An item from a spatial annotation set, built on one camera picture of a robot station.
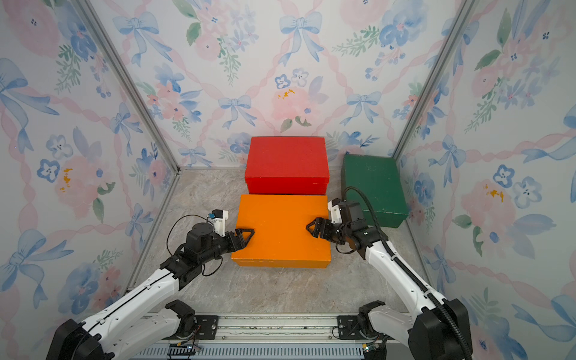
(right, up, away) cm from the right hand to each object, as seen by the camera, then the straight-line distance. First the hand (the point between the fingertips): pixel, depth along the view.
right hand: (316, 228), depth 80 cm
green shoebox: (+34, +20, +29) cm, 49 cm away
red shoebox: (-10, +24, +11) cm, 28 cm away
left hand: (-23, -1, -2) cm, 23 cm away
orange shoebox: (-13, -3, -2) cm, 13 cm away
